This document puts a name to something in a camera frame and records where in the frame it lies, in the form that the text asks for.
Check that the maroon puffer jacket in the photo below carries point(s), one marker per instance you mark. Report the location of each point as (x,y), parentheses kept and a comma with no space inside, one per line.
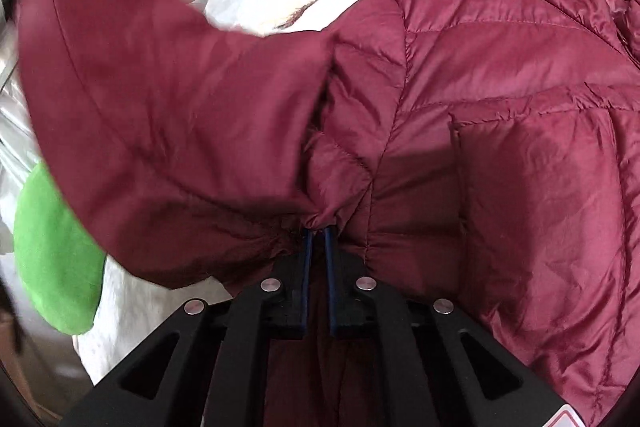
(450,82)

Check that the green cloth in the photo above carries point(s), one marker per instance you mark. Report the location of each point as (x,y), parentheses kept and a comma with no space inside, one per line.
(55,257)

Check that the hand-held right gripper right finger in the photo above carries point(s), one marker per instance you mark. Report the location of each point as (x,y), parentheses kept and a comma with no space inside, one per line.
(330,277)

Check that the white satin cloth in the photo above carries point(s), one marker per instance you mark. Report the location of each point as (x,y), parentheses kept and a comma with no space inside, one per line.
(20,107)

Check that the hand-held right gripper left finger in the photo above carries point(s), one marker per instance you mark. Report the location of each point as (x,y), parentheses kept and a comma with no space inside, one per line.
(306,272)

